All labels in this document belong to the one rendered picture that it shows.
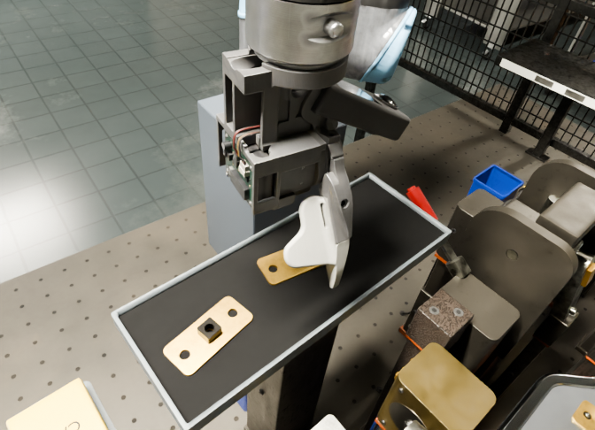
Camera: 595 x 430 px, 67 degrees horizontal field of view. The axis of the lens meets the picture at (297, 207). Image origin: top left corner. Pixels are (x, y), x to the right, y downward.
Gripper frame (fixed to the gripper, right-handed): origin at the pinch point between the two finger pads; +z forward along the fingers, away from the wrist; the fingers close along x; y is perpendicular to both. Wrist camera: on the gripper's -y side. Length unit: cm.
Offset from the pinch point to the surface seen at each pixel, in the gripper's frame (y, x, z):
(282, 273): 2.1, 0.8, 4.8
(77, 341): 28, -32, 51
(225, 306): 9.2, 1.8, 4.9
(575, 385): -30.6, 23.5, 20.9
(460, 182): -82, -36, 51
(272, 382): 4.0, 3.8, 23.1
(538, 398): -24.5, 22.3, 20.8
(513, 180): -88, -24, 43
